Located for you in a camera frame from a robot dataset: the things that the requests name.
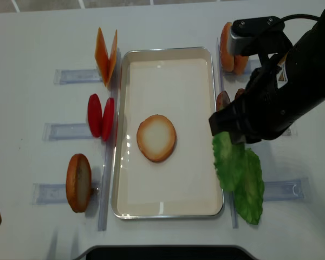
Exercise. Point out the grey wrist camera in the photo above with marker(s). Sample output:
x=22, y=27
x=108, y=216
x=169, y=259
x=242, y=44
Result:
x=250, y=36

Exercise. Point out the standing bread slice left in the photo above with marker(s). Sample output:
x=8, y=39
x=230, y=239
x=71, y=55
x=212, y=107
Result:
x=78, y=183

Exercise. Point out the silver metal tray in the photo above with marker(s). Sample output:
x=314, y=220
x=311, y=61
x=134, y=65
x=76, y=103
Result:
x=163, y=163

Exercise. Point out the bread slice on tray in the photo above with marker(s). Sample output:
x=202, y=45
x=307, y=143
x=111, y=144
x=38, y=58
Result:
x=156, y=138

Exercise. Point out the green lettuce leaf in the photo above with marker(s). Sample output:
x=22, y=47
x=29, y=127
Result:
x=250, y=190
x=228, y=161

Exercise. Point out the red tomato slice back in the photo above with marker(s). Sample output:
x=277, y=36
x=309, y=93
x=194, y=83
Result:
x=94, y=115

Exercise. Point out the red tomato slice front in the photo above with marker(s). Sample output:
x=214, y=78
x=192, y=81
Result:
x=107, y=120

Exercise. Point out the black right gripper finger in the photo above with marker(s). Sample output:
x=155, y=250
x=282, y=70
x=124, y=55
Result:
x=227, y=120

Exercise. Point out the orange cheese slice back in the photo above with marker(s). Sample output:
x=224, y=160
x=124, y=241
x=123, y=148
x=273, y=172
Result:
x=101, y=56

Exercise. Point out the bread slice right front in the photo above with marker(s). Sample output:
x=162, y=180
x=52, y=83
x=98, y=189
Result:
x=240, y=63

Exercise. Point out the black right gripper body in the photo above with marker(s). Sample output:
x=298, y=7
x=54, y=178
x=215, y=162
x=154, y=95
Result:
x=258, y=113

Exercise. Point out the clear acrylic rack right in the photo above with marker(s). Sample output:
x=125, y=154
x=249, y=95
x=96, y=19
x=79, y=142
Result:
x=274, y=191

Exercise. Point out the red tomato slice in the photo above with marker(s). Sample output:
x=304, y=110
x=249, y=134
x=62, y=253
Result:
x=107, y=120
x=94, y=115

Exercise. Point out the clear acrylic rack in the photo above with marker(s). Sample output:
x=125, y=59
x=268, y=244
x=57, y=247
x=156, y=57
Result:
x=274, y=191
x=56, y=193

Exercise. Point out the bread slice right back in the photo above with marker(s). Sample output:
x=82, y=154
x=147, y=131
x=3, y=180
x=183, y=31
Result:
x=226, y=59

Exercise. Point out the green lettuce leaf standing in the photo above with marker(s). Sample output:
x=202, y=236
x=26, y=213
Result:
x=250, y=190

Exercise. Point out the brown meat patty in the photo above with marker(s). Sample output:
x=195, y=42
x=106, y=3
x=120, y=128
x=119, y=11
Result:
x=222, y=100

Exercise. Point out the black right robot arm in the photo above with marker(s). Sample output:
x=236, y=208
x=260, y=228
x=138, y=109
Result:
x=289, y=82

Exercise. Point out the orange cheese slice front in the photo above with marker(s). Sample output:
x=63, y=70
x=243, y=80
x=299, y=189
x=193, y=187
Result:
x=112, y=58

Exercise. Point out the clear acrylic rack left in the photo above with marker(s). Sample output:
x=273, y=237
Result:
x=56, y=193

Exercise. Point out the orange cheese slice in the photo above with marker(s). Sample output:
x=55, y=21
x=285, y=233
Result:
x=101, y=56
x=112, y=58

